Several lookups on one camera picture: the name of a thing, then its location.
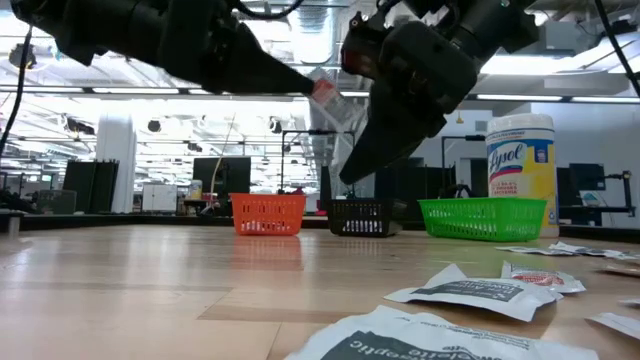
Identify white cabinet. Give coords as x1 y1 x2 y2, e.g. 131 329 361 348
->
141 183 178 213

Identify black ceiling dome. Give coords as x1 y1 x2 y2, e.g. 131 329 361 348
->
8 43 37 69

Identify yellow Lysol wipes canister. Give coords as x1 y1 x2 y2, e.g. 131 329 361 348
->
485 113 560 239

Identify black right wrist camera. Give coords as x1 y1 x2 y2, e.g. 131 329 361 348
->
341 13 401 81

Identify black desk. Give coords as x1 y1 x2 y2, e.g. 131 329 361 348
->
558 205 637 227

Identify white pillar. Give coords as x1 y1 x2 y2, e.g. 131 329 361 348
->
96 113 137 215

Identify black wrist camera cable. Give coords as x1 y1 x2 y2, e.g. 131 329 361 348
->
232 0 306 21

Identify black cabinets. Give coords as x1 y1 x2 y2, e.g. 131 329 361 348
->
62 159 120 215

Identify ceiling light strip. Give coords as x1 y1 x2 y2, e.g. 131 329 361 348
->
477 93 564 103
572 96 640 104

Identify green plastic basket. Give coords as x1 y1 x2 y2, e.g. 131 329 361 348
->
418 197 549 243

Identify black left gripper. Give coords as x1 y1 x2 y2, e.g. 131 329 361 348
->
159 0 316 95

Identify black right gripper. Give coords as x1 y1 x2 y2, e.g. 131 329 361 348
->
339 22 479 184

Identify orange plastic basket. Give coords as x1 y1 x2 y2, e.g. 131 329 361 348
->
230 193 307 237

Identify black monitor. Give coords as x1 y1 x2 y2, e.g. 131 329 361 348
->
569 163 607 192
192 156 252 199

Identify black plastic basket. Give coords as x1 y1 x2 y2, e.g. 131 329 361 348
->
327 198 407 238

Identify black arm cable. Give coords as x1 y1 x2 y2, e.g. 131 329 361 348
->
593 0 640 99
0 27 34 154

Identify silver ventilation duct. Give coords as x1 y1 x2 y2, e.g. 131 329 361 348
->
282 0 351 171

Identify plain white packet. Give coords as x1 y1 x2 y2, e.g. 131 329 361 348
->
586 312 640 342

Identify black partition panels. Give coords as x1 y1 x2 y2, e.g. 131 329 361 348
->
374 157 457 201

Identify white antiseptic towelette packet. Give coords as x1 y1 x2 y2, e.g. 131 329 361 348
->
383 263 564 323
283 304 600 360
548 241 614 258

